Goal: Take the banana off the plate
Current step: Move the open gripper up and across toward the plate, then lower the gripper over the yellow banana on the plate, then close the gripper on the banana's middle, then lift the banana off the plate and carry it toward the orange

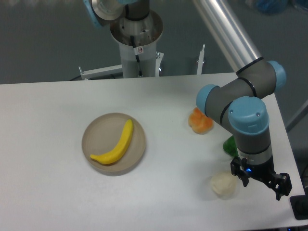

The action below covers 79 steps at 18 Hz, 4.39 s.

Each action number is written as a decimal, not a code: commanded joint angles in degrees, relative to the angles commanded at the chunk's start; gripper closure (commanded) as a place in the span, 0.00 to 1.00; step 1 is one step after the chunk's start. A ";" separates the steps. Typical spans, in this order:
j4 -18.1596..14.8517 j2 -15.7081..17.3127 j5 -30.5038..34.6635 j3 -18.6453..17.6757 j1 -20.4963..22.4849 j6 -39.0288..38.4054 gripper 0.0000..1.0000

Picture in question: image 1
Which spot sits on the black device at table edge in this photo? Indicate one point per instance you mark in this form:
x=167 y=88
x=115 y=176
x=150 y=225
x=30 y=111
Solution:
x=299 y=206

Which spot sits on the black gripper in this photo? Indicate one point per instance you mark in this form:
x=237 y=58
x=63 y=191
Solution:
x=279 y=183

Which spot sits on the white right mounting bracket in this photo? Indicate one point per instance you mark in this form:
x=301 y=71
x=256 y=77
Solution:
x=201 y=60

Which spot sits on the white mounting bracket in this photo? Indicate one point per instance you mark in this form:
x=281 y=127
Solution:
x=201 y=60
x=100 y=72

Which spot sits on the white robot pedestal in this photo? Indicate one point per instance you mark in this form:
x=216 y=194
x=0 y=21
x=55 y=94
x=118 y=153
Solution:
x=137 y=44

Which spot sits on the grey metal table leg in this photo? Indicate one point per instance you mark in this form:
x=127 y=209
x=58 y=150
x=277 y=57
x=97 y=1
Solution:
x=297 y=117

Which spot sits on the blue plastic bag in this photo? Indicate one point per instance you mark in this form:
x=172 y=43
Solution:
x=270 y=7

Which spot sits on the orange toy pumpkin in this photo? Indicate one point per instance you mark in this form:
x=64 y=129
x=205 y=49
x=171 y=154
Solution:
x=199 y=122

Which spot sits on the beige round plate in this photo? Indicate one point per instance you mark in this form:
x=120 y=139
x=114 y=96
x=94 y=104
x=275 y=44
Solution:
x=103 y=134

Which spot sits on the white toy pear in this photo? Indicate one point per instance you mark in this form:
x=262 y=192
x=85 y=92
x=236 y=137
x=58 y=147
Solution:
x=223 y=183

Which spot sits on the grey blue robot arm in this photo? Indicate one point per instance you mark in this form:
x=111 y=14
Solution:
x=238 y=106

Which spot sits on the yellow toy banana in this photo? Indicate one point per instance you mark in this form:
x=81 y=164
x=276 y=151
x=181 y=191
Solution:
x=121 y=147

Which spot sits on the green toy bell pepper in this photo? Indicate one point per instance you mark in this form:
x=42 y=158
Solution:
x=230 y=148

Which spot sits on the white left mounting bracket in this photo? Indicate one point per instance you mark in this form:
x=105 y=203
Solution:
x=100 y=72

